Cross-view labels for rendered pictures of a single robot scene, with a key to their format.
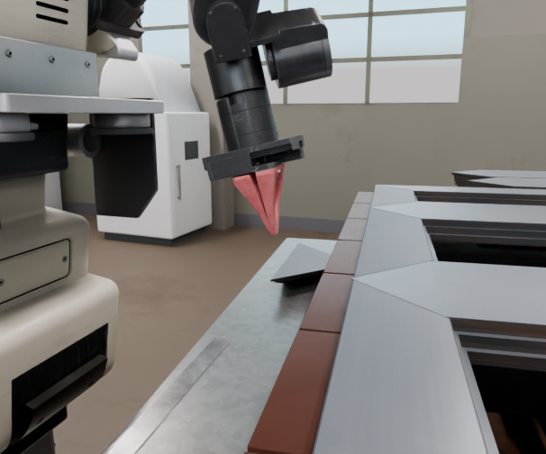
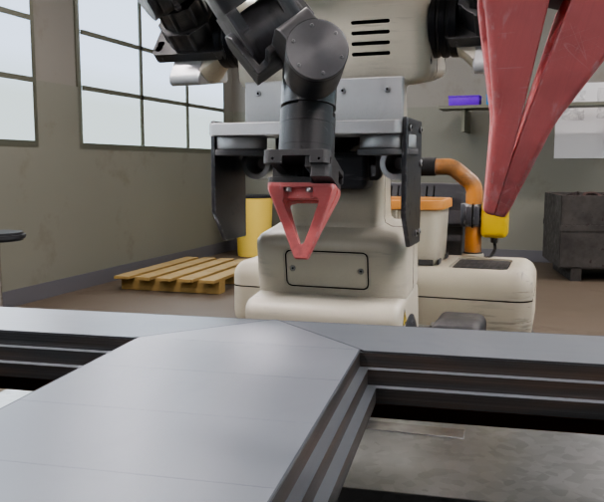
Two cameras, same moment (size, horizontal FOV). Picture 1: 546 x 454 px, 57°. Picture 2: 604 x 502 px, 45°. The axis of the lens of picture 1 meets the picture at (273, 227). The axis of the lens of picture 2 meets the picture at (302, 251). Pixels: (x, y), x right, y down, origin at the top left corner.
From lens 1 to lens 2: 91 cm
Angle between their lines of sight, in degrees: 89
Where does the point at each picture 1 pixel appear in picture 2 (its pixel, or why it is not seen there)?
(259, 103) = (284, 117)
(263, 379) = (362, 458)
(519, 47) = not seen: outside the picture
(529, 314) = (121, 362)
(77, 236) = (377, 254)
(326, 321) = not seen: hidden behind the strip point
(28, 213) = (350, 224)
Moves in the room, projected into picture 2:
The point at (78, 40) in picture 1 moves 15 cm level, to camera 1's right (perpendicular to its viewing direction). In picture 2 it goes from (405, 66) to (425, 48)
